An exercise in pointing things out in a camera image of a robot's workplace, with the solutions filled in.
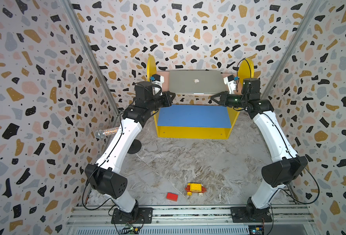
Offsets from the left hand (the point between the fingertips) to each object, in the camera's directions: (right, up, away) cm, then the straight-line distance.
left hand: (176, 93), depth 70 cm
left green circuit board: (-22, -66, +1) cm, 70 cm away
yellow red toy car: (+10, -48, +7) cm, 50 cm away
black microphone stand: (-29, -30, +28) cm, 50 cm away
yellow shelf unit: (+12, -9, +33) cm, 36 cm away
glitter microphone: (-42, -20, +9) cm, 47 cm away
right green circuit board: (+39, -67, +1) cm, 77 cm away
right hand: (+17, -2, +2) cm, 17 cm away
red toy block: (-3, -54, +9) cm, 55 cm away
